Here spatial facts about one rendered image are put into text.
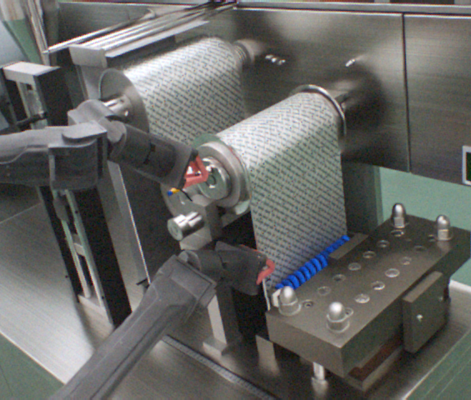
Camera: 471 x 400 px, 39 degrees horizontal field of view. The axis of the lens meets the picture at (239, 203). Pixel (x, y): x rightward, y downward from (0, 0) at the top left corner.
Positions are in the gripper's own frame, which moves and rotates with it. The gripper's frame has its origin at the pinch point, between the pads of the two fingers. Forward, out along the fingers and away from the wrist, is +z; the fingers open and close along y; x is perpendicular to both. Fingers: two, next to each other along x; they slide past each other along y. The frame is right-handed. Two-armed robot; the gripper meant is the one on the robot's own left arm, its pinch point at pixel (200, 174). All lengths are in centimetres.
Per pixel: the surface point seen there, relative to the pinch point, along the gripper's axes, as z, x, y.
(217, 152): 0.6, 4.4, 1.2
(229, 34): 23.5, 30.2, -28.9
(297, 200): 18.1, 2.0, 7.1
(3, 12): -3, 18, -72
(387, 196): 244, 24, -94
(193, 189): 7.6, -3.0, -7.2
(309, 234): 24.9, -3.0, 7.9
